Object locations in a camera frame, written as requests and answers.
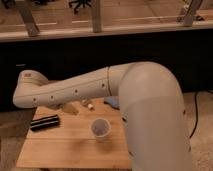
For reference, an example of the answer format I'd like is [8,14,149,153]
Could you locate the black office chair left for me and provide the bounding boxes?
[1,0,15,9]

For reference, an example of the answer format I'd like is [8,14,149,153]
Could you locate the wooden table post left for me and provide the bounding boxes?
[15,0,39,37]

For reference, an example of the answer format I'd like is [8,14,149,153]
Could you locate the wooden table post middle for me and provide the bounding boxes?
[92,0,101,33]

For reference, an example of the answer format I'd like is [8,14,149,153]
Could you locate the white tube with cap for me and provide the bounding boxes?
[81,99,94,110]

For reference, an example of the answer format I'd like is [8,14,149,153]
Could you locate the blue sponge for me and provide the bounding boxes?
[104,97,119,109]

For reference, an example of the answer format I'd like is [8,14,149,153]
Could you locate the wooden table post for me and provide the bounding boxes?
[92,0,101,33]
[15,0,39,37]
[182,0,203,27]

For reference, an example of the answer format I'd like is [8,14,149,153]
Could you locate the black power cable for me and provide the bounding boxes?
[189,91,200,139]

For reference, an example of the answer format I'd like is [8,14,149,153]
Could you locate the wooden table post right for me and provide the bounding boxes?
[182,0,203,27]

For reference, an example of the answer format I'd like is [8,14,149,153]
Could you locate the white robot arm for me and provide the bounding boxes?
[13,62,193,171]

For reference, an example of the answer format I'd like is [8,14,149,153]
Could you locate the black office chair base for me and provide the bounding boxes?
[68,0,92,14]

